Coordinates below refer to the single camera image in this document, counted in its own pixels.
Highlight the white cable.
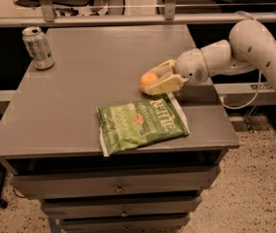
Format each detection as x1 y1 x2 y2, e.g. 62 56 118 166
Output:
223 11 263 111

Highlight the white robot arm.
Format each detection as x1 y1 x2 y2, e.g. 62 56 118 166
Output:
140 19 276 95

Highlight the green jalapeno chip bag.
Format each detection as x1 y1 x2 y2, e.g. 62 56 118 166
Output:
97 93 190 157

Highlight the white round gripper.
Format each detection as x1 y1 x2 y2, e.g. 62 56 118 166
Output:
144 49 209 95

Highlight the top grey drawer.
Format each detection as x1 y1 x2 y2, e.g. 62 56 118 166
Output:
10 165 220 199

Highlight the orange fruit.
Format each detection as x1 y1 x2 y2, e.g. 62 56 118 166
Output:
140 72 158 91

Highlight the grey metal rail frame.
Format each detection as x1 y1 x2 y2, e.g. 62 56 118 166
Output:
0 0 276 27

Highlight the bottom grey drawer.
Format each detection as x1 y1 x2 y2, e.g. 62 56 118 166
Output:
49 214 190 233

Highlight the silver green soda can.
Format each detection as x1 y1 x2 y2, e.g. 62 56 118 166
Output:
22 26 54 70

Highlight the middle grey drawer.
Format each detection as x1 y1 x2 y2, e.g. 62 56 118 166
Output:
43 196 201 219

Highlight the grey drawer cabinet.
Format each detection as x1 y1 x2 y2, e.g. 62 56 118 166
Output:
0 25 238 233

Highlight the grey drawer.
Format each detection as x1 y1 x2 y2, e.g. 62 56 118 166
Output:
43 196 201 219
10 165 220 199
49 214 190 233

